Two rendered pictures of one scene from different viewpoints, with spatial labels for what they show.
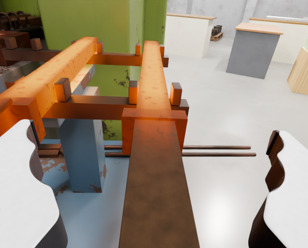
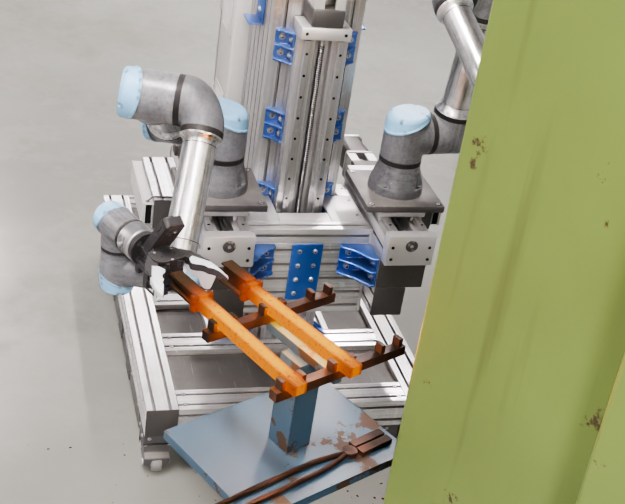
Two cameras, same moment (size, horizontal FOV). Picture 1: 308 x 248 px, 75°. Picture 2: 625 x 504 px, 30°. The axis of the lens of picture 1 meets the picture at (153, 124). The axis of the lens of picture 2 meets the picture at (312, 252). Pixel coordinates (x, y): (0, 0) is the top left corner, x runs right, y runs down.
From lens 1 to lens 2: 2.34 m
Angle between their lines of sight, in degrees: 108
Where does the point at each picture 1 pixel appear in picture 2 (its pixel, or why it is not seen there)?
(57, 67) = (281, 311)
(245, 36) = not seen: outside the picture
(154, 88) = (218, 312)
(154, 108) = (207, 301)
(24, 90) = (262, 293)
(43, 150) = (367, 439)
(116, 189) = (259, 443)
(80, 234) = (250, 410)
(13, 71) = not seen: hidden behind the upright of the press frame
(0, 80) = not seen: hidden behind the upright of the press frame
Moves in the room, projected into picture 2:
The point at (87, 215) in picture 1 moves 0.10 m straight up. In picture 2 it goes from (259, 420) to (265, 380)
